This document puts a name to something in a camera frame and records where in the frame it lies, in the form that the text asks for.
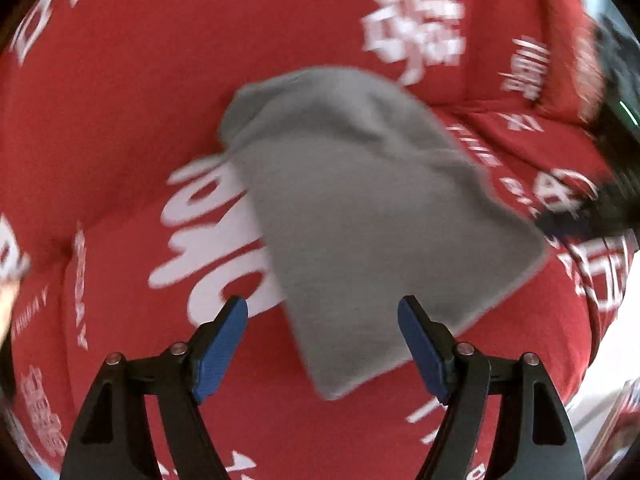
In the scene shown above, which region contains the grey knit sweater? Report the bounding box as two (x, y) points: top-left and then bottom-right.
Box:
(218, 65), (551, 401)

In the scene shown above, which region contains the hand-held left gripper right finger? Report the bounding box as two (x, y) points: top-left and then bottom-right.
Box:
(397, 295), (587, 480)

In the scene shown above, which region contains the red printed sofa cover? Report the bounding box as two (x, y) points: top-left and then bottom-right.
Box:
(0, 0), (640, 480)

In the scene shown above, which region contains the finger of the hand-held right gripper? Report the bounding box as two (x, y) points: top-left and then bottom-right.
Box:
(532, 204), (607, 242)

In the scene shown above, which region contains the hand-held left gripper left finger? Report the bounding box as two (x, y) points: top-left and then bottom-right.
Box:
(64, 296), (249, 480)

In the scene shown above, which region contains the red white printed object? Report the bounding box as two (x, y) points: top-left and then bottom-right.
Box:
(585, 379), (640, 467)

